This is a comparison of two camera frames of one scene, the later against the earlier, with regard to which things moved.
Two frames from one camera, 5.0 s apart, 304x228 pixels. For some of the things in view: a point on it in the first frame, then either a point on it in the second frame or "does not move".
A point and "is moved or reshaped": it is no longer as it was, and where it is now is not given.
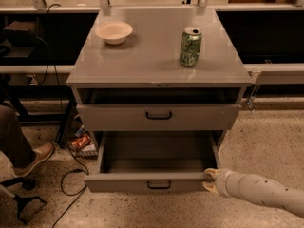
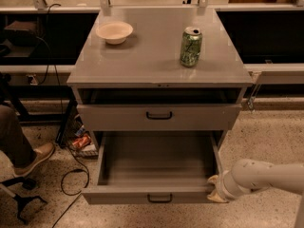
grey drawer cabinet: x=142 y=86 does not move
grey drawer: x=154 y=161 is moved or reshaped
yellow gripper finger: x=211 y=187 → x=215 y=197
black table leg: x=61 y=134 does not move
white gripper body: x=223 y=182 does not move
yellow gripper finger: x=214 y=172 → x=213 y=179
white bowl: x=114 y=32 does not move
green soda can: x=190 y=47 does not move
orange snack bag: x=82 y=141 does not move
